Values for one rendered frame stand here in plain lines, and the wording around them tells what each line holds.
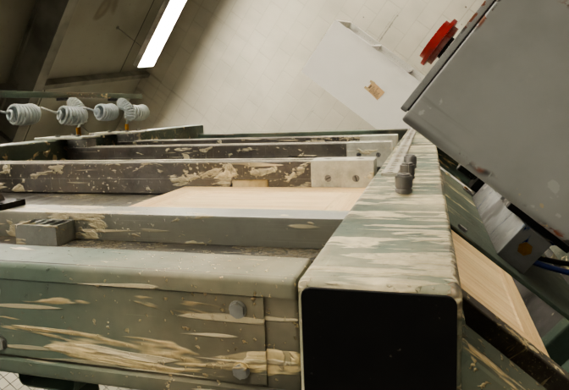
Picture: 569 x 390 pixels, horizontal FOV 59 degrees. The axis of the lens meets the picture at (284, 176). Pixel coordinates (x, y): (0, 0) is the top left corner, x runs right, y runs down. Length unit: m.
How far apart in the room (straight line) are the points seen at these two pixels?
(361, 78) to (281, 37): 1.97
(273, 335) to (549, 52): 0.28
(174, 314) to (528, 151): 0.30
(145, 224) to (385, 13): 5.59
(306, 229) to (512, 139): 0.35
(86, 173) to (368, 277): 0.92
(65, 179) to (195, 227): 0.62
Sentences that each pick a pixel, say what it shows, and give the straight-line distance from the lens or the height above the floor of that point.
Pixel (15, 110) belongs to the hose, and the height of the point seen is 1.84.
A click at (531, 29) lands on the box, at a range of 0.36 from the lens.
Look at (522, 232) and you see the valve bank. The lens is 0.66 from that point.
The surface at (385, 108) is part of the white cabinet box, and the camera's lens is 4.78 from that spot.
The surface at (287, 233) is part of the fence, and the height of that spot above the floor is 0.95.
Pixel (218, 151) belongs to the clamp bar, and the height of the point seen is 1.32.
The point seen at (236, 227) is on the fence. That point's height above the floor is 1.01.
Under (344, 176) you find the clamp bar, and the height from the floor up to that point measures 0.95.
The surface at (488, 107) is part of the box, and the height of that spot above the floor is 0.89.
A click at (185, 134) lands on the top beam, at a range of 2.62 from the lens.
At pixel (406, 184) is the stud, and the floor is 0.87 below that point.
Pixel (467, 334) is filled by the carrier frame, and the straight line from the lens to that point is 0.43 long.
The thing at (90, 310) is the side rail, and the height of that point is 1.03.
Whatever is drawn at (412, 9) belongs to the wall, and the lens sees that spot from 6.13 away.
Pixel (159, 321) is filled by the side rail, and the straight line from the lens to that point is 0.45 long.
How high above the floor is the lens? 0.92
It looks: 7 degrees up
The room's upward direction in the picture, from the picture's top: 51 degrees counter-clockwise
